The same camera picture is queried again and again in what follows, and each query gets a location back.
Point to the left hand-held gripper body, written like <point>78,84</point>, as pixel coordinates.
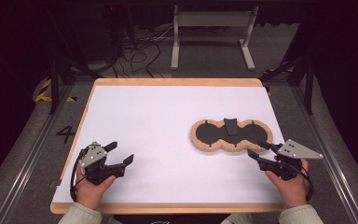
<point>91,157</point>

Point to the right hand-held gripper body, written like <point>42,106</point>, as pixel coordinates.
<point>295,151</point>

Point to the tan fleece earmuffs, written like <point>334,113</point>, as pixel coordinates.
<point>209,133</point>

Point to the person's left hand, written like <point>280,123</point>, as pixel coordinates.
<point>90,194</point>

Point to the person's right hand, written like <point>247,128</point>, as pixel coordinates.
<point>292,191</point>

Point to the grey tape piece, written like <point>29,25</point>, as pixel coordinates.
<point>55,183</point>

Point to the white table mat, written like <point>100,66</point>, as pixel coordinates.
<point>155,124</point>

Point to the black tripod stand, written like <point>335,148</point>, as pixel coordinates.
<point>54,81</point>
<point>307,81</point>

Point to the grey metal stand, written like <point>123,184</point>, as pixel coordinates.
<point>214,19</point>

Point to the metal floor rail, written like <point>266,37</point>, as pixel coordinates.
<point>28,161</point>
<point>329,155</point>

